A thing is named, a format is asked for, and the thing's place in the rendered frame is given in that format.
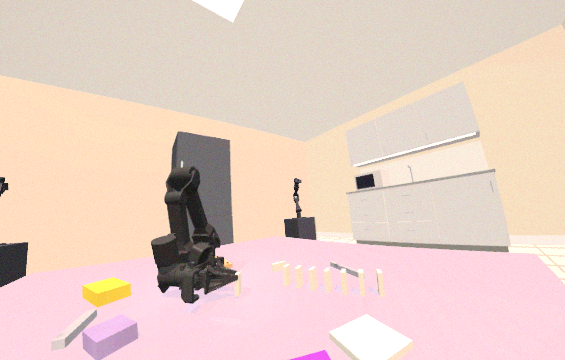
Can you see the pale purple block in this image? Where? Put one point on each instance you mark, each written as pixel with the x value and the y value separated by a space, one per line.
pixel 109 336

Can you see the yellow rectangular block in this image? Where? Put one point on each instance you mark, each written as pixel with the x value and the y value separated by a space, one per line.
pixel 106 291

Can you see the purple flat rectangular block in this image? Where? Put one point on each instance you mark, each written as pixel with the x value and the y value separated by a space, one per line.
pixel 322 355

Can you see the white rectangular bar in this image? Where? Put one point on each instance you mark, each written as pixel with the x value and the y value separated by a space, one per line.
pixel 67 336

